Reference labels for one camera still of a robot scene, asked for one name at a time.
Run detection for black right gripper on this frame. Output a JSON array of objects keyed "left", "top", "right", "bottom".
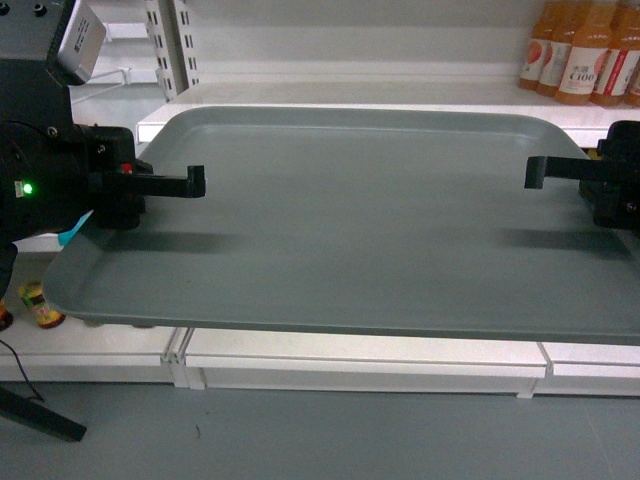
[{"left": 524, "top": 120, "right": 639, "bottom": 231}]

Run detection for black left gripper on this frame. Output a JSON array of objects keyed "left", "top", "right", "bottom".
[{"left": 1, "top": 122, "right": 206, "bottom": 240}]

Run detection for silver grey metal tray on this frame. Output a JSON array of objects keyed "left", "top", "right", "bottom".
[{"left": 44, "top": 107, "right": 639, "bottom": 345}]

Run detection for white upper shelf board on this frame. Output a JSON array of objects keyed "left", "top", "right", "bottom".
[{"left": 135, "top": 81, "right": 639, "bottom": 148}]

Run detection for teal snack bag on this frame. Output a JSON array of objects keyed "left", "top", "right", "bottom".
[{"left": 57, "top": 210, "right": 93, "bottom": 247}]

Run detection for orange C100 drink bottles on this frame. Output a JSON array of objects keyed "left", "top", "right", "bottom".
[{"left": 518, "top": 1, "right": 617, "bottom": 106}]

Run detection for white perforated shelf upright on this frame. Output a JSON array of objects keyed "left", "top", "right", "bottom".
[{"left": 144, "top": 0, "right": 200, "bottom": 101}]

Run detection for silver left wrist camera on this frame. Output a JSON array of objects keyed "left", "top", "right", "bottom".
[{"left": 56, "top": 1, "right": 106, "bottom": 85}]

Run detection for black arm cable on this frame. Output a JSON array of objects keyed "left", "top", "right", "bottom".
[{"left": 0, "top": 339, "right": 46, "bottom": 404}]

